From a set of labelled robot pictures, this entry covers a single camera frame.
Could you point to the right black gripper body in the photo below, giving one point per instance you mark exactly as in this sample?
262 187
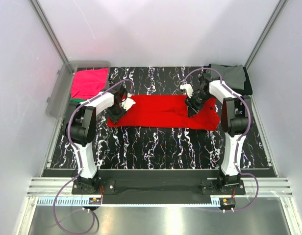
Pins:
197 101

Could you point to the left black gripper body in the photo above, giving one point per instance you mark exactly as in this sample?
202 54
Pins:
116 112

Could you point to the red t shirt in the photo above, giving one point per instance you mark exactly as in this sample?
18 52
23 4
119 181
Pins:
167 111

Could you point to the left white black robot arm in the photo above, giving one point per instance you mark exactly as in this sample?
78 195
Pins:
80 128

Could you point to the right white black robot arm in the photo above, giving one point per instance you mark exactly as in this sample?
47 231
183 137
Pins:
236 120

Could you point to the pink t shirt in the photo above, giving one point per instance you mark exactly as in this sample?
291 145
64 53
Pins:
88 83

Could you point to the green t shirt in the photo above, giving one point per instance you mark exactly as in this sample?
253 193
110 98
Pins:
78 100

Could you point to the grey folded t shirt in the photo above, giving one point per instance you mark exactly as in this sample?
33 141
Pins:
233 76

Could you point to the black folded t shirt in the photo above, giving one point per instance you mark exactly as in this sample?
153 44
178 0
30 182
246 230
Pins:
248 88

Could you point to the clear plastic bin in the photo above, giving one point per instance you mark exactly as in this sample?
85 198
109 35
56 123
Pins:
57 102

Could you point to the left orange connector box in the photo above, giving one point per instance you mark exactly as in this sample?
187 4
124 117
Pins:
95 201

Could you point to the orange connector box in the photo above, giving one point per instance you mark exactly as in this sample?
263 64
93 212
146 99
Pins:
228 202
95 201

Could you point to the right orange connector box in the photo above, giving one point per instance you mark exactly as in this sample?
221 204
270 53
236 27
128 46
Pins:
228 202

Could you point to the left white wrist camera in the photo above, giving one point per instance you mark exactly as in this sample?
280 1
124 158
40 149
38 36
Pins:
127 103

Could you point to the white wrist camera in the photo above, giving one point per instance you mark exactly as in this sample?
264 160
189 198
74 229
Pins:
127 103
188 89

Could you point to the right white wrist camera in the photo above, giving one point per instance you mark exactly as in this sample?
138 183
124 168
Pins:
188 89

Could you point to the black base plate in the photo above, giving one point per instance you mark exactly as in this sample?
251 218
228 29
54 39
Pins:
203 186

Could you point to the aluminium frame rail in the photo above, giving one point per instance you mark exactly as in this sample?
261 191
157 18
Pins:
278 187

